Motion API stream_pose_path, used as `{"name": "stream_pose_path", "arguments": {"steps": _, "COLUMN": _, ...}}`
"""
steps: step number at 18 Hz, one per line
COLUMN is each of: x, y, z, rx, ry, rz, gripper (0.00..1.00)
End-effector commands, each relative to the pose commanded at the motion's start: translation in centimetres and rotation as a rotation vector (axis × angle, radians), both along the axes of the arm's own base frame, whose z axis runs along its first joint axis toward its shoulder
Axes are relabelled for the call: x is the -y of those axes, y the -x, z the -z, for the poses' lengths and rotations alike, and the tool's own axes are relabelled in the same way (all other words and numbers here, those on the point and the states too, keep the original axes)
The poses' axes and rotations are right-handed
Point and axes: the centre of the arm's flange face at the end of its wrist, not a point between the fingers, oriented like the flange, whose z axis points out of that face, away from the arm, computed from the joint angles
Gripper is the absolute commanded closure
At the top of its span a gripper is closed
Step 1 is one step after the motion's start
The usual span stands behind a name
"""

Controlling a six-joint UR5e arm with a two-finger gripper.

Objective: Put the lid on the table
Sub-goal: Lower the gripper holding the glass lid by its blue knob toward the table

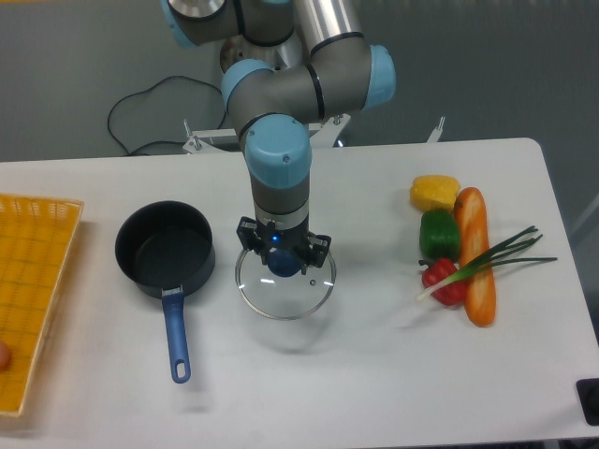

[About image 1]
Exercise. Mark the black saucepan with blue handle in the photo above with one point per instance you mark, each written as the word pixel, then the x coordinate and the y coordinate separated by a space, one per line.
pixel 166 250

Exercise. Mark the glass lid with blue knob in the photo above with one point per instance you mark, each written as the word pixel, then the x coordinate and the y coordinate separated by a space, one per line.
pixel 283 298

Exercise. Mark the yellow woven basket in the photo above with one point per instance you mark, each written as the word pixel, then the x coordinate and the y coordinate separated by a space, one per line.
pixel 36 237

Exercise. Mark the black device at table edge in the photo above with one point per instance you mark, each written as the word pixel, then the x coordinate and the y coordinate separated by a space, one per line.
pixel 588 394

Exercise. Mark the red toy bell pepper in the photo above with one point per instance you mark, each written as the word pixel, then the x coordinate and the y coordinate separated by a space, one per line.
pixel 442 282

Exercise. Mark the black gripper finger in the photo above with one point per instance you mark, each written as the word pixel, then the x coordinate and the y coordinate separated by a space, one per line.
pixel 313 251
pixel 253 238

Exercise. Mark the green toy bell pepper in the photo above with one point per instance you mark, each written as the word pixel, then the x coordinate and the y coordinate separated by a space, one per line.
pixel 439 235

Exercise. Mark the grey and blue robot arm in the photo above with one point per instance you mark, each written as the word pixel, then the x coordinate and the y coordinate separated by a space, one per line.
pixel 314 63

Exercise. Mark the yellow toy bell pepper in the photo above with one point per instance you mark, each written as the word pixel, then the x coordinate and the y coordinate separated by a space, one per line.
pixel 434 192

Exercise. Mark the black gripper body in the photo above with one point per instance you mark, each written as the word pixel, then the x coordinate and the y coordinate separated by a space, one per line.
pixel 294 239

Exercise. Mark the green toy spring onion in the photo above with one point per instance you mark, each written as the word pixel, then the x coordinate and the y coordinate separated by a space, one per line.
pixel 499 254

